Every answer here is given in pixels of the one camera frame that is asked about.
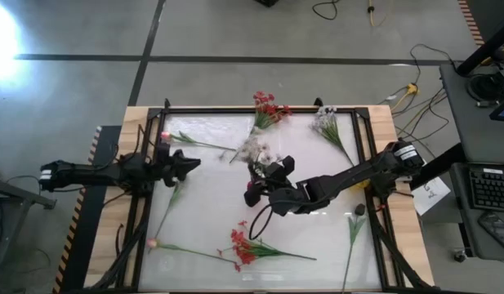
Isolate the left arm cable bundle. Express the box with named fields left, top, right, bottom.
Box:
left=90, top=220, right=149, bottom=292

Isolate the tall black post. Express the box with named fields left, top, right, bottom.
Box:
left=455, top=18, right=504, bottom=78

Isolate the white paper sheet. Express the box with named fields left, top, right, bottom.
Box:
left=410, top=175, right=452, bottom=216

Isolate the yellow floor cable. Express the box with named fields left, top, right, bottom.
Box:
left=389, top=91, right=448, bottom=131

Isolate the yellow cable with plug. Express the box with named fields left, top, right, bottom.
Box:
left=367, top=0, right=390, bottom=28

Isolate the black floor mat striped edge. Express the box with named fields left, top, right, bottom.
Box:
left=51, top=124, right=123, bottom=294

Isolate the black desk foot beam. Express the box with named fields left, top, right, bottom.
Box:
left=409, top=141, right=468, bottom=191

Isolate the red ribbed glass vase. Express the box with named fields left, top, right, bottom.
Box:
left=245, top=165, right=269, bottom=193

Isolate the coiled black cable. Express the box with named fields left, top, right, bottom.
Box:
left=466, top=69, right=504, bottom=104

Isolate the black keyboard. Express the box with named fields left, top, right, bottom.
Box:
left=468, top=169, right=504, bottom=212

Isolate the dark keyboard shelf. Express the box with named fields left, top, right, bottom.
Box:
left=448, top=162, right=504, bottom=262

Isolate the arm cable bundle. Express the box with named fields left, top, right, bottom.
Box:
left=368, top=212, right=435, bottom=292
left=90, top=220, right=149, bottom=292

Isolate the white artificial flower bunch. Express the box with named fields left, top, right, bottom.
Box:
left=234, top=136, right=283, bottom=172
left=309, top=105, right=355, bottom=167

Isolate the black looped floor cable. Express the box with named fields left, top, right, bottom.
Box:
left=311, top=0, right=339, bottom=21

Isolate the dark gray desk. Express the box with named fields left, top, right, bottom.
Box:
left=438, top=60, right=504, bottom=165

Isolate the pink artificial tulip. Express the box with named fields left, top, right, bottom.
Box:
left=145, top=237, right=239, bottom=265
left=159, top=129, right=238, bottom=152

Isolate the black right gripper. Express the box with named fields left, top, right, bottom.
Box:
left=243, top=154, right=308, bottom=217

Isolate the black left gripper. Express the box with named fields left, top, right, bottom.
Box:
left=151, top=140, right=202, bottom=189

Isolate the dark floor mat striped edge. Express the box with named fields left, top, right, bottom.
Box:
left=457, top=0, right=504, bottom=47

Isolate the gray metal stand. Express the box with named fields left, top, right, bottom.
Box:
left=0, top=163, right=59, bottom=287

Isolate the red artificial flower bunch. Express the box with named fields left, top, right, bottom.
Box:
left=216, top=220, right=318, bottom=274
left=229, top=90, right=294, bottom=164

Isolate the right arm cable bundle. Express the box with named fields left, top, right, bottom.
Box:
left=368, top=212, right=435, bottom=292

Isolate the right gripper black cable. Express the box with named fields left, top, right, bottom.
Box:
left=248, top=203, right=277, bottom=242

